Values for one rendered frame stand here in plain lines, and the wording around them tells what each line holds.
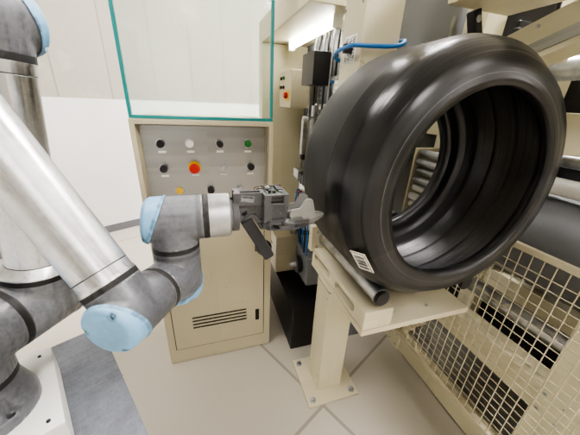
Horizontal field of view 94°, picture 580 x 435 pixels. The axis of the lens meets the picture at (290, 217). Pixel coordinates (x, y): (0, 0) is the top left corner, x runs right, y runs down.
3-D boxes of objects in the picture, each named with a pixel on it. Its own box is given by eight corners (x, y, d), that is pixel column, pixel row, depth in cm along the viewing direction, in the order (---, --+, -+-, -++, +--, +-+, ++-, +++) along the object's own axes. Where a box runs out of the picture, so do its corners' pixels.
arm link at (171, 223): (148, 236, 58) (141, 190, 55) (210, 230, 62) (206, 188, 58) (141, 255, 50) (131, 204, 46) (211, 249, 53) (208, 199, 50)
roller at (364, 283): (333, 234, 100) (328, 244, 101) (324, 230, 98) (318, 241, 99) (393, 293, 69) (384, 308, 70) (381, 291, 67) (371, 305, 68)
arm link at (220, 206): (211, 245, 54) (209, 224, 62) (236, 242, 55) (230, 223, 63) (208, 203, 50) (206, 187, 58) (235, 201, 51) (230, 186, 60)
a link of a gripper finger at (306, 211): (331, 199, 59) (291, 201, 57) (328, 223, 62) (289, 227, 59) (325, 194, 62) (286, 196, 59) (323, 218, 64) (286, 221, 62)
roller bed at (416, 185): (400, 213, 125) (415, 148, 114) (426, 211, 130) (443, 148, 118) (433, 231, 108) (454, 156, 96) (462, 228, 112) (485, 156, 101)
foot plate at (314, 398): (292, 362, 153) (292, 358, 152) (335, 350, 161) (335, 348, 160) (309, 409, 130) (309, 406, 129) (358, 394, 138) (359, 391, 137)
